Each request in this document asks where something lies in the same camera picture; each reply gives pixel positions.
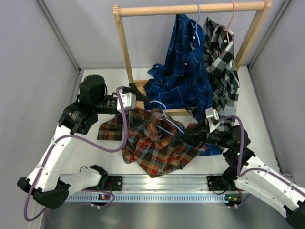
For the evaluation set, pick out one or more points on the blue hanger with shirt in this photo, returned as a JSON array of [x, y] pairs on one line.
[[196, 36]]

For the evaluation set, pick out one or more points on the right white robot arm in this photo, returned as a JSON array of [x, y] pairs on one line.
[[249, 173]]

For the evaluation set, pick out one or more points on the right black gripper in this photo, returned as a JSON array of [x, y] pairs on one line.
[[198, 135]]

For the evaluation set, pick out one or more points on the wooden clothes rack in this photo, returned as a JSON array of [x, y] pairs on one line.
[[260, 7]]

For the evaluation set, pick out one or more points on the blue plaid shirt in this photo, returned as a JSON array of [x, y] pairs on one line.
[[182, 81]]

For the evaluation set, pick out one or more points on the pink wire hanger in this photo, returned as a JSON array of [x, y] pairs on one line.
[[230, 21]]

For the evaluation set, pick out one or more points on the red brown plaid shirt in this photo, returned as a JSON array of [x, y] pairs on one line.
[[151, 143]]

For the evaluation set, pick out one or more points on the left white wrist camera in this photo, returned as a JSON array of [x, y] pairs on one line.
[[128, 101]]

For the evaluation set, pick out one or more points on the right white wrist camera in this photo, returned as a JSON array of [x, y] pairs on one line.
[[212, 119]]

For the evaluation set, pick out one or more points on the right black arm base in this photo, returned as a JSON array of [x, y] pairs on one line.
[[221, 186]]

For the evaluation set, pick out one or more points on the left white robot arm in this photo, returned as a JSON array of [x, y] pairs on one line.
[[45, 184]]

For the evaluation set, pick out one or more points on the aluminium mounting rail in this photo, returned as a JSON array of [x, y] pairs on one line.
[[139, 188]]

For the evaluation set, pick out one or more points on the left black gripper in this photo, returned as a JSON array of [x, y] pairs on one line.
[[140, 97]]

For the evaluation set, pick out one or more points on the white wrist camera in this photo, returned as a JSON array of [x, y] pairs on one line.
[[212, 119], [128, 101]]

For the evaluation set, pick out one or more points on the black white plaid shirt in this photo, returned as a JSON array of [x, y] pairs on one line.
[[221, 67]]

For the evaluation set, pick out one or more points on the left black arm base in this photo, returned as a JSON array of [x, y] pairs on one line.
[[105, 186]]

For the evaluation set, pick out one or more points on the light blue hanger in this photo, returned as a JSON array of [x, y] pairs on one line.
[[166, 117]]

